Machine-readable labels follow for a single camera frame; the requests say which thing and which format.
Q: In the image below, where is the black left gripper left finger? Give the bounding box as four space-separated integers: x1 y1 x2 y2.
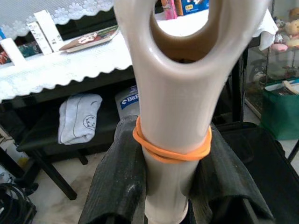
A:
78 114 147 224

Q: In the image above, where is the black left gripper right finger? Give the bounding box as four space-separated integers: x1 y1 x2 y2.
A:
188 123 275 224

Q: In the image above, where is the cream loop handled broom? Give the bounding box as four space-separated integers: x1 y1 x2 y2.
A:
113 0 271 222

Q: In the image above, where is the black bag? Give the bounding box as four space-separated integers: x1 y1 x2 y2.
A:
213 121 299 224

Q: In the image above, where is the orange rubber band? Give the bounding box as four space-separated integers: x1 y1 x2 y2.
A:
132 116 213 164

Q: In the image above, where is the white folded cloth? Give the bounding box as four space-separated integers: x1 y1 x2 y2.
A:
57 93 103 146

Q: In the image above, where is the white box with blue logo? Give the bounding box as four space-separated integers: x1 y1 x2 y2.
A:
114 85 141 120

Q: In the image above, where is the green bag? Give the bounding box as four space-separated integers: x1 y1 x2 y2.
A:
260 78 299 141

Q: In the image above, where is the glass cabinet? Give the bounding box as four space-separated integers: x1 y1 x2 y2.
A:
244 35 299 117

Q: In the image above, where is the black table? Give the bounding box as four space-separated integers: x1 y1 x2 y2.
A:
0 52 246 201

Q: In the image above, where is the grey round figure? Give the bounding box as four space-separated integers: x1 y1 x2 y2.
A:
250 59 266 83

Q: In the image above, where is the white scalloped lace cloth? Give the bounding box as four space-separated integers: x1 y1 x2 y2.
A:
0 9 279 102
0 0 118 41

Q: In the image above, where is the pink plush toy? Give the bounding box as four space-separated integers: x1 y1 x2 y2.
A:
270 42 289 52

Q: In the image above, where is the yellow plush toy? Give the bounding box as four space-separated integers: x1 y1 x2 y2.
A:
283 19 299 48

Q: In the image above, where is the white box with black print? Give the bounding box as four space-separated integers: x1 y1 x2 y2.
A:
26 21 53 56

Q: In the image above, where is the tall white box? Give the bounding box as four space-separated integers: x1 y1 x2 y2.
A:
33 9 64 53

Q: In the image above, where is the plain white box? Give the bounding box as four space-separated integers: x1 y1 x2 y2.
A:
0 38 27 66

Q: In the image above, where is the blue printed box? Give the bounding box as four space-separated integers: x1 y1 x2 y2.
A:
182 0 210 16

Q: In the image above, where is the pink packet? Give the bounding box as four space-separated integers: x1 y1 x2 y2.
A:
164 0 178 20

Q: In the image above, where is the brown box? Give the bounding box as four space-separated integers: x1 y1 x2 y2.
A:
174 0 185 16

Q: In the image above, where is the black cable bundle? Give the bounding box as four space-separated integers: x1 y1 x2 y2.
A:
0 182 37 224

